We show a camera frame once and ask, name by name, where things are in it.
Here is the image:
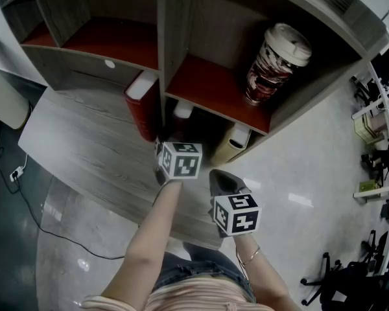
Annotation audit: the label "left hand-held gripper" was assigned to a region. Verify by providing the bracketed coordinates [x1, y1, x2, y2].
[153, 139, 204, 187]

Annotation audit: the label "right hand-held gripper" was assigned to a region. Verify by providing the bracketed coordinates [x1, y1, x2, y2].
[208, 169, 263, 239]

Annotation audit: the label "dark red gold-print book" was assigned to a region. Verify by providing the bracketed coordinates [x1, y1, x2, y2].
[168, 99, 195, 144]

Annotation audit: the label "grey wooden shelf desk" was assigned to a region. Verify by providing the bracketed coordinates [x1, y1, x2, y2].
[0, 0, 389, 167]

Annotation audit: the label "person's left forearm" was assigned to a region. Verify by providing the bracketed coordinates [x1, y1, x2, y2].
[100, 178, 185, 304]

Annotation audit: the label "person's right forearm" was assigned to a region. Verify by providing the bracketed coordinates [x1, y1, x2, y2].
[233, 233, 299, 311]

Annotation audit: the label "cream hardcover book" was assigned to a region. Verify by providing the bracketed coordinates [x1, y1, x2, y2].
[210, 123, 252, 165]

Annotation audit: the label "bright red hardcover book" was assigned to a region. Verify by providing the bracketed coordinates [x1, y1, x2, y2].
[124, 70, 159, 143]

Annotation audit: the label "person's blue jeans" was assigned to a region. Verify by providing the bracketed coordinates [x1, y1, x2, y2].
[152, 241, 257, 304]

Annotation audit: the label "person's pink striped shirt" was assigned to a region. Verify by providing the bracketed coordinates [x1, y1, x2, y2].
[80, 279, 279, 311]

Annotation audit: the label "patterned paper cup white lid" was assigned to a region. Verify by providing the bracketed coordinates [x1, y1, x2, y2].
[245, 23, 313, 107]

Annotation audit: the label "green storage crate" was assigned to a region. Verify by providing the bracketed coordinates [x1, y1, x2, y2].
[355, 111, 385, 142]
[359, 179, 382, 192]

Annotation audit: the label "large black office chair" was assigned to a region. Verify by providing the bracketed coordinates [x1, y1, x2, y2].
[300, 251, 389, 311]

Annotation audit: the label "white power strip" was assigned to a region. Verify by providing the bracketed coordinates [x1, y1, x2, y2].
[8, 165, 25, 181]

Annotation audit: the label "white trash bin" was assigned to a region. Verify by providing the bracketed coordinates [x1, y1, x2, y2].
[0, 36, 33, 131]

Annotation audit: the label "thin gold bracelet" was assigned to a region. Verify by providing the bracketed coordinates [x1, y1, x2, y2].
[241, 244, 261, 266]

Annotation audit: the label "black floor cable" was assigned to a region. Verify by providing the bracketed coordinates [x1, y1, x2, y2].
[0, 144, 127, 260]

